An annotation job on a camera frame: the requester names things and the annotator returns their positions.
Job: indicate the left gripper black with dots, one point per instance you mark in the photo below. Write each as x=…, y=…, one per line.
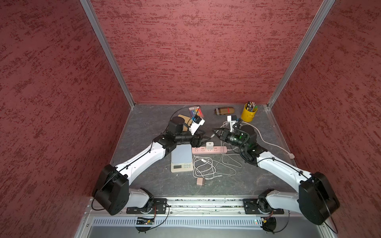
x=196, y=142

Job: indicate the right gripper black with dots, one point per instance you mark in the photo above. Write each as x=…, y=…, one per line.
x=222, y=129

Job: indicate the white charger adapter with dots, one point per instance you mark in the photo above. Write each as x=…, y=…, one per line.
x=209, y=146

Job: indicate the pink power strip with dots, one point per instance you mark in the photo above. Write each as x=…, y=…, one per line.
x=205, y=151

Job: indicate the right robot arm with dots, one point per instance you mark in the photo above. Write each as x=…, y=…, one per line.
x=313, y=194

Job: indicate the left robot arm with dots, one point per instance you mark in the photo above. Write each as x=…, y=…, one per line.
x=112, y=190

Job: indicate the beige kitchen scale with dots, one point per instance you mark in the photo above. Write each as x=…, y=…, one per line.
x=188, y=121

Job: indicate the blue top kitchen scale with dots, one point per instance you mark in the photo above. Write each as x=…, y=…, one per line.
x=181, y=159

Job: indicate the brown pencil case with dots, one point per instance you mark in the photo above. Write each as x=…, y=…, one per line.
x=224, y=111

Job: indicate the colourful highlighter pack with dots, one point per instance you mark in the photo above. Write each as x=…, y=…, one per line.
x=196, y=110

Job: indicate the yellow pen cup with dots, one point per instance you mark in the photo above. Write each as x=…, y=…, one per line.
x=249, y=111

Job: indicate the pink charger adapter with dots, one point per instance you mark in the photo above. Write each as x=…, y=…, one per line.
x=200, y=181

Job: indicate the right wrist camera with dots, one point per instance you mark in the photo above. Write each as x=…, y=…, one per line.
x=232, y=120

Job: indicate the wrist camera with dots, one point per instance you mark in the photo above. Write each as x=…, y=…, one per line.
x=232, y=120
x=197, y=121

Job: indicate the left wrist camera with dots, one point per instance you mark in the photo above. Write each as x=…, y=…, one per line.
x=197, y=121

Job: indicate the aluminium front rail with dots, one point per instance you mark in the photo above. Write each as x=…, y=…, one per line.
x=189, y=205

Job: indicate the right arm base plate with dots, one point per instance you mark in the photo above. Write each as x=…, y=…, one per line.
x=260, y=207

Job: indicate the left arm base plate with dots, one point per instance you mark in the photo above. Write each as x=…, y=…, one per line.
x=153, y=206

